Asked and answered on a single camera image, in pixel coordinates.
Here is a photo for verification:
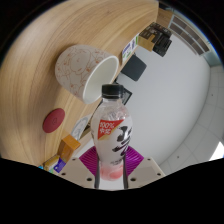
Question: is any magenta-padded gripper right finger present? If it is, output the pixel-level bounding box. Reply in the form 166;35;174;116
122;145;167;190

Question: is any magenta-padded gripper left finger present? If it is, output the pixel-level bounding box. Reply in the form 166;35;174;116
59;145;101;190

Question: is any clear black-capped drink bottle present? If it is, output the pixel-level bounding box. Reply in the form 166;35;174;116
90;83;134;182

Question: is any orange cardboard box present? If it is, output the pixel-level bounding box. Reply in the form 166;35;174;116
57;134;82;163

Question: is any yellow snack packet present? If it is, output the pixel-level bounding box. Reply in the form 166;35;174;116
42;154;61;172

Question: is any white paper with round print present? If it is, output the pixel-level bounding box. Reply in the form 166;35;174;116
70;113;93;141

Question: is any flat round red coaster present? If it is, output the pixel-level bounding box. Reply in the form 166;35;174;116
42;107;66;134

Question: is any ceiling light panel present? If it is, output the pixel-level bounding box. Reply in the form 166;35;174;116
209;141;224;162

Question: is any white patterned ceramic cup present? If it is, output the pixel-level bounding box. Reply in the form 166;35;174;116
54;44;120;105

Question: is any black office chair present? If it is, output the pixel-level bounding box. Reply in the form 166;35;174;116
120;53;148;82

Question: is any brown kraft cardboard box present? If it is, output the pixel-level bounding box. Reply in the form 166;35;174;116
137;34;156;53

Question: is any black cardboard box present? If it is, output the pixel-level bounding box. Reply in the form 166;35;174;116
139;21;173;58

